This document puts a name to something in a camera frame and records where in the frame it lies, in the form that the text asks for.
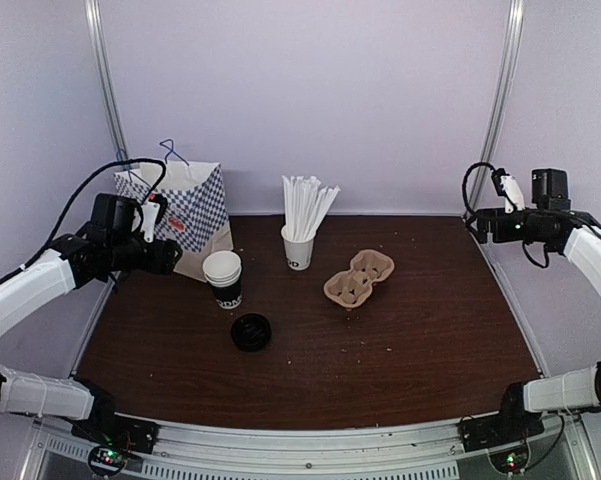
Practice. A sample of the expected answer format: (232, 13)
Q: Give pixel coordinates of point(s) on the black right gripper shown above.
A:
(500, 234)

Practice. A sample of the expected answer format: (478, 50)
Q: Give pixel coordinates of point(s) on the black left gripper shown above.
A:
(162, 261)

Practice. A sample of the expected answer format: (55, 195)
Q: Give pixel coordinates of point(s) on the black paper cups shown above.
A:
(223, 271)

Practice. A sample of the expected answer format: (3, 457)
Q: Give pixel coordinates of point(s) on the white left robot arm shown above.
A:
(70, 263)

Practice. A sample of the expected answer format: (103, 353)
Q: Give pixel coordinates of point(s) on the blue checkered paper bag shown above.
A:
(196, 216)

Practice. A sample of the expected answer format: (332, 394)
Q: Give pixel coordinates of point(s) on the remaining black lids stack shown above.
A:
(251, 332)

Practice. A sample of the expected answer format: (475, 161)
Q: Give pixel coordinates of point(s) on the white cup holding straws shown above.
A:
(298, 253)

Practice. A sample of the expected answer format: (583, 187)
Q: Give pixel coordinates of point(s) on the wrapped white straws bundle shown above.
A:
(306, 203)

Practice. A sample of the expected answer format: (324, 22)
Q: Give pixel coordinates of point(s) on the brown cardboard cup carrier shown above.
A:
(351, 288)

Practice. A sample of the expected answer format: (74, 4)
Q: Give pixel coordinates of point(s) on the right aluminium frame post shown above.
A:
(506, 74)

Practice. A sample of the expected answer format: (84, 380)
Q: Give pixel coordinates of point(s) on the aluminium frame post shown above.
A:
(96, 33)
(506, 74)

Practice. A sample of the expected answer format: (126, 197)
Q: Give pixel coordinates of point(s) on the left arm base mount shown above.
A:
(118, 446)

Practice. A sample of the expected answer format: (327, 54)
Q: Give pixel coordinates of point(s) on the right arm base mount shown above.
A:
(502, 435)

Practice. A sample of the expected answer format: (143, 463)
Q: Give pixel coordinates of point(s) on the aluminium front rail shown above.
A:
(431, 450)

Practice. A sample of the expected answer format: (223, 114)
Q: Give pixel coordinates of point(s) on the left aluminium frame post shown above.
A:
(96, 33)

